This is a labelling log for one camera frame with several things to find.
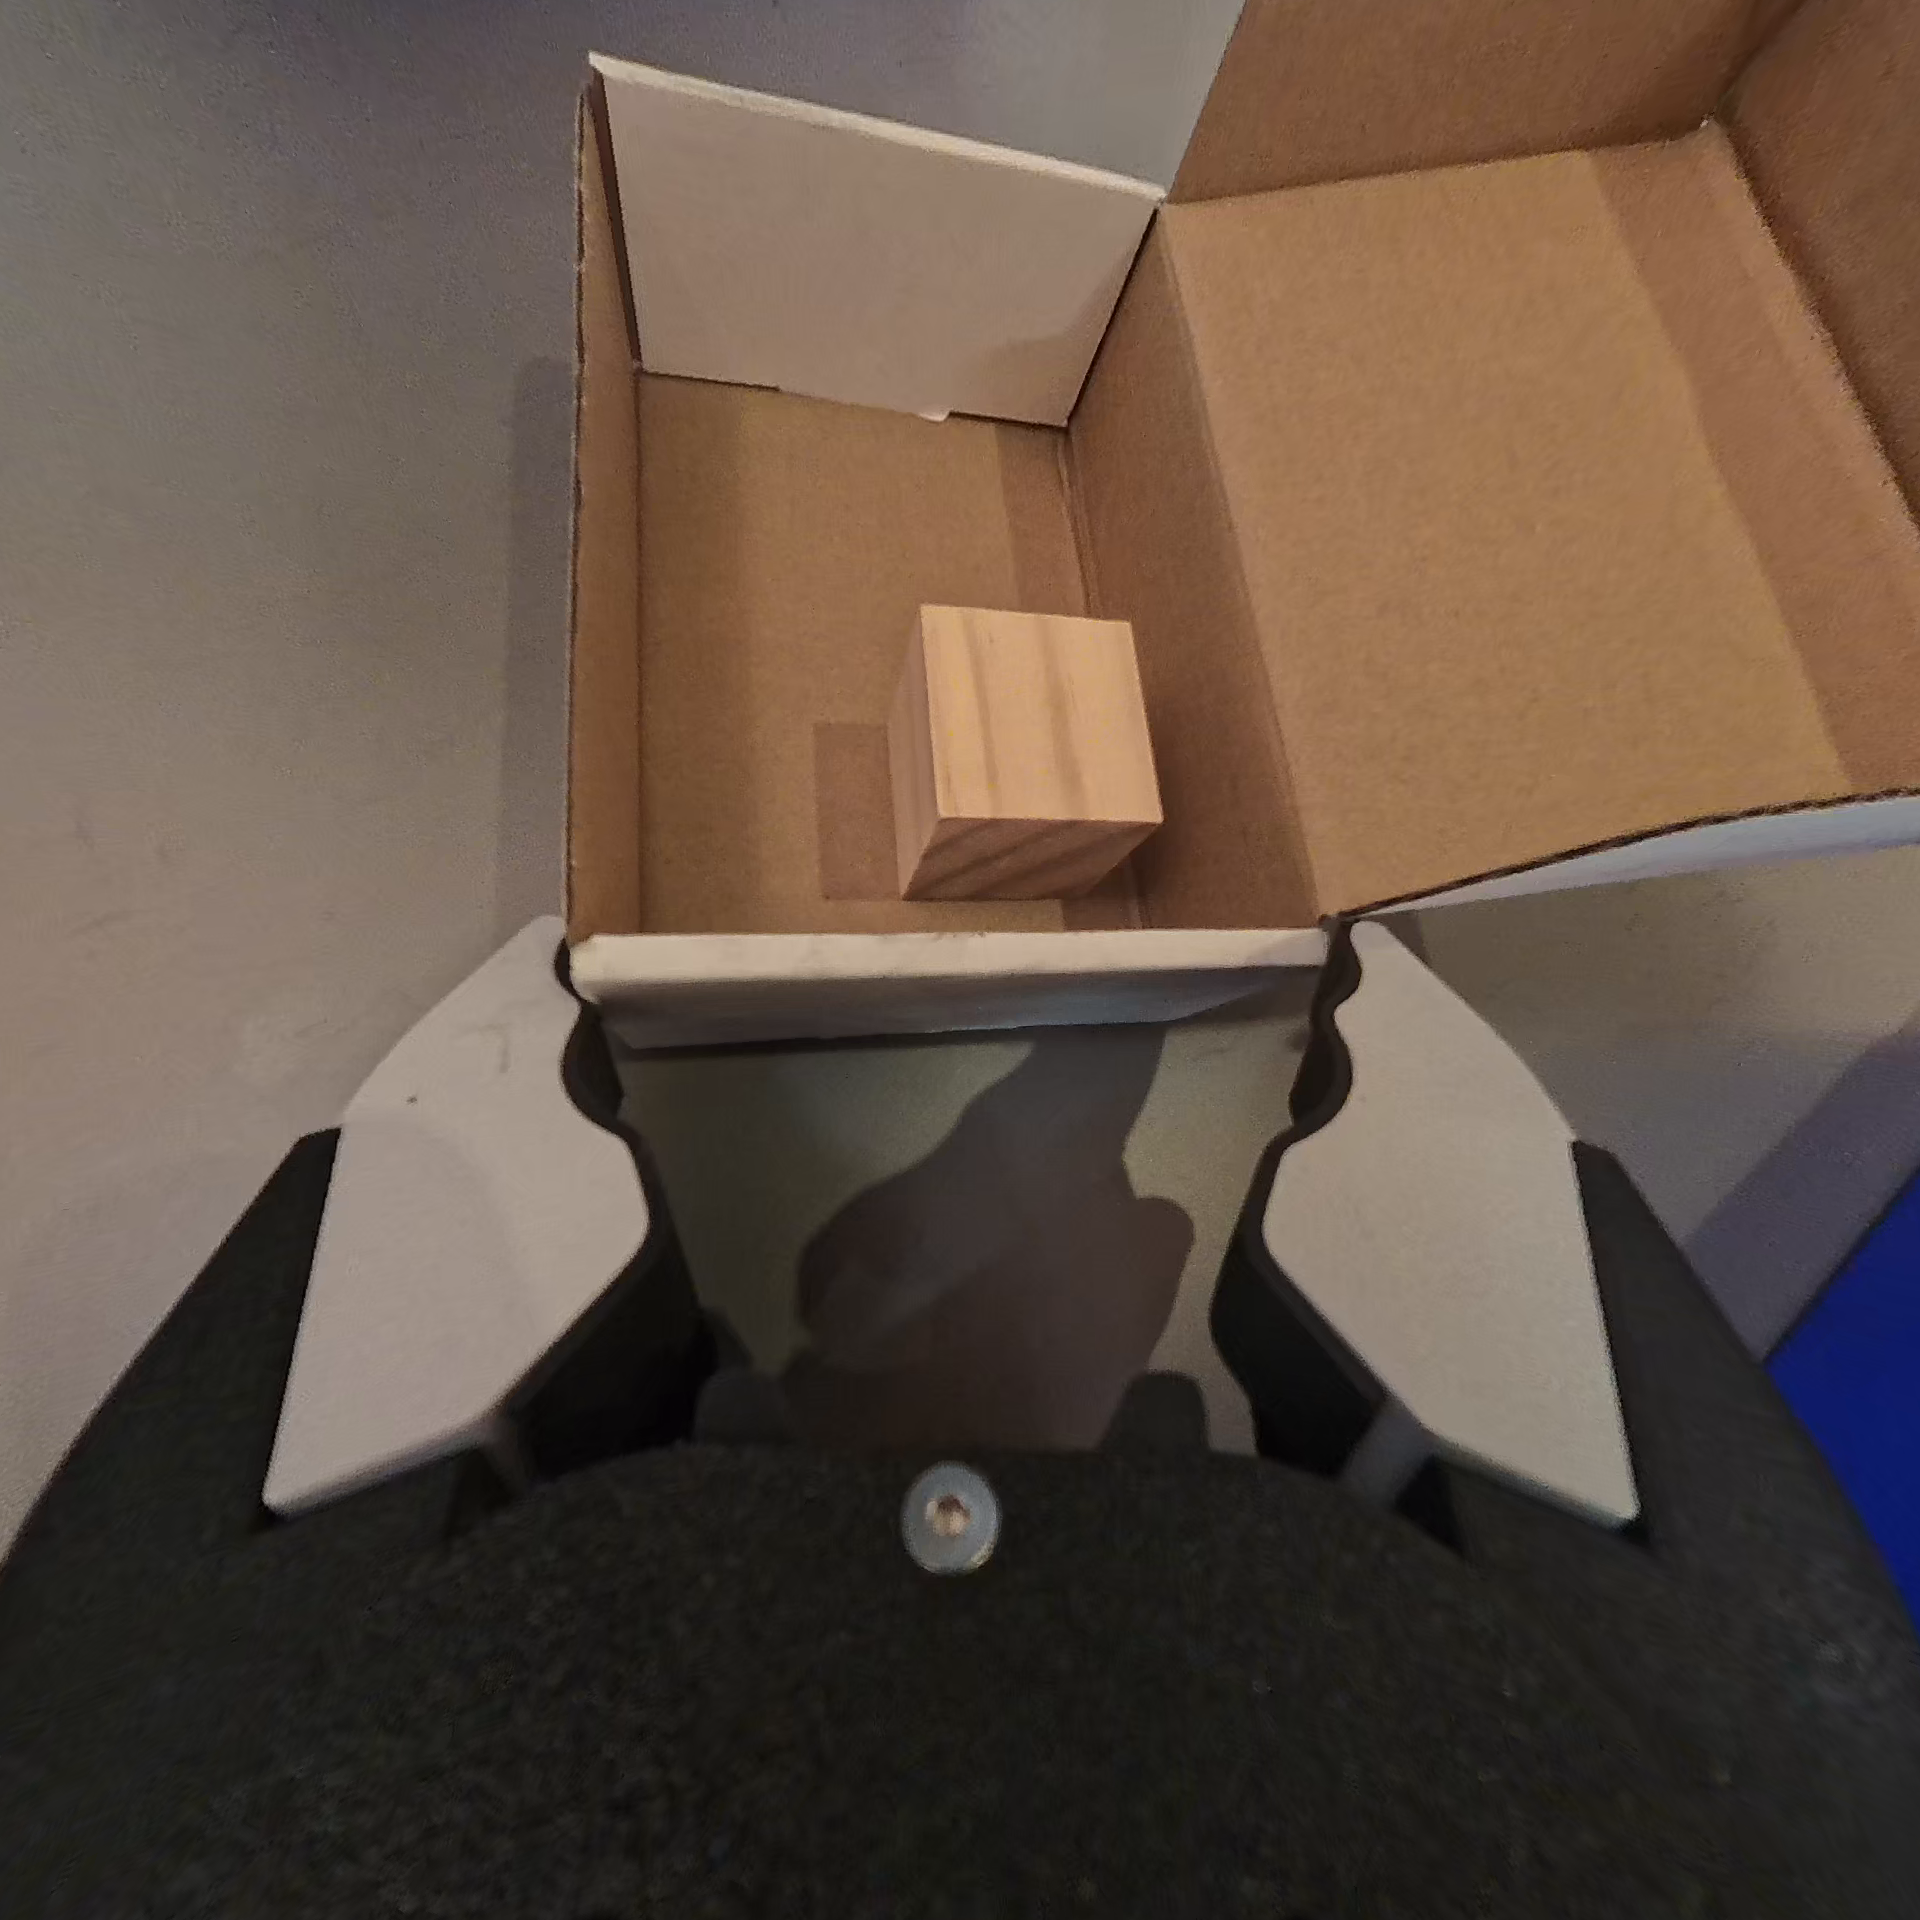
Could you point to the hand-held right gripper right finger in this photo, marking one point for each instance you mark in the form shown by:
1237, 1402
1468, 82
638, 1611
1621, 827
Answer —
1454, 1244

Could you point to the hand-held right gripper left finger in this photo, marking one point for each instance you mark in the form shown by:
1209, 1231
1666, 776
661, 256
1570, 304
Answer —
450, 1231

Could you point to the blue plastic bin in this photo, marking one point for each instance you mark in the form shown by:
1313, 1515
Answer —
1875, 1396

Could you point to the plain wooden cube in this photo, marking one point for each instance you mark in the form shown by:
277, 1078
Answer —
1035, 720

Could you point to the white cardboard box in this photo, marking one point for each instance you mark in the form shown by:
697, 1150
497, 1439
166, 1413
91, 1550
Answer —
1499, 525

